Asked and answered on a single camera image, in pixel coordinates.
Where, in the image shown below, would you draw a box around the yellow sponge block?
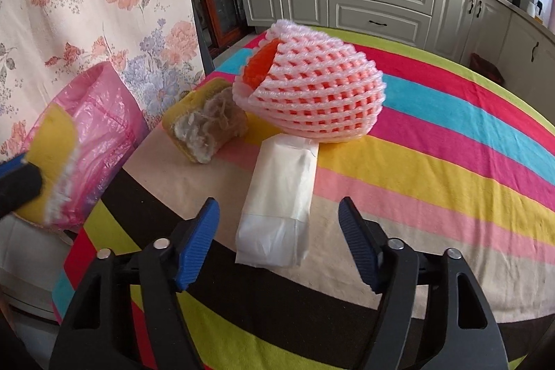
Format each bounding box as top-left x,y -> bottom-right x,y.
16,103 -> 79,227

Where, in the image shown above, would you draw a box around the white trash bin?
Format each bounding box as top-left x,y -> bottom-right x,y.
0,213 -> 75,323

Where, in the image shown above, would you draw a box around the white lower kitchen cabinets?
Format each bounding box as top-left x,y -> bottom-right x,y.
243,0 -> 554,119

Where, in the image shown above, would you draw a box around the white tissue packet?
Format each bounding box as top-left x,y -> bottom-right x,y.
235,134 -> 319,268

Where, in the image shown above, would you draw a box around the pink plastic bin liner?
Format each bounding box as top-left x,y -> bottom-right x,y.
44,62 -> 148,230

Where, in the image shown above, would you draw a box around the colourful striped tablecloth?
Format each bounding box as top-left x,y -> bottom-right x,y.
52,24 -> 555,370

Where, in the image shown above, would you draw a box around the yellow sponge with torn side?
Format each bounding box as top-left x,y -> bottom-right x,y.
162,78 -> 248,164

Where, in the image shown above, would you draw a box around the orange fruit in foam net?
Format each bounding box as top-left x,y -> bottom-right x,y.
232,20 -> 386,143

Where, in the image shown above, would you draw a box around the dark red floor basket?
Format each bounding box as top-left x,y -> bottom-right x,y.
469,53 -> 505,86

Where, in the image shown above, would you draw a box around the floral cream curtain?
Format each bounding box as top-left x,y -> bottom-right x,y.
1,0 -> 204,159

